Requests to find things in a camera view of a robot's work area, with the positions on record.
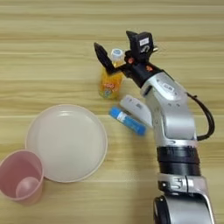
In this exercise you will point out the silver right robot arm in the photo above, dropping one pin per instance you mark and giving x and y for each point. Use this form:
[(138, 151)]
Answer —
[(175, 116)]

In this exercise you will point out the beige round plate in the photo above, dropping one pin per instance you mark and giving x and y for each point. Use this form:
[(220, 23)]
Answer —
[(67, 143)]

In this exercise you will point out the pink plastic cup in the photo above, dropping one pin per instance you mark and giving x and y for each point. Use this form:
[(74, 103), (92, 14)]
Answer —
[(14, 169)]

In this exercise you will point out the blue glue stick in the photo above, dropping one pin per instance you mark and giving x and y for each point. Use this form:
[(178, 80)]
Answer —
[(127, 120)]

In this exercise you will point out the orange juice bottle white cap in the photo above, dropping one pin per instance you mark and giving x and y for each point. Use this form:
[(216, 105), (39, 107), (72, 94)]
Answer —
[(110, 84)]

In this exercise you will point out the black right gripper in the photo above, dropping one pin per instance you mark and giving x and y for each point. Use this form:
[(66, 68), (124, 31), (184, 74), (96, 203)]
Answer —
[(140, 70)]

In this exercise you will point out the white flat remote-like device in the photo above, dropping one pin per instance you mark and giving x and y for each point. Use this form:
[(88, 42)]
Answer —
[(134, 106)]

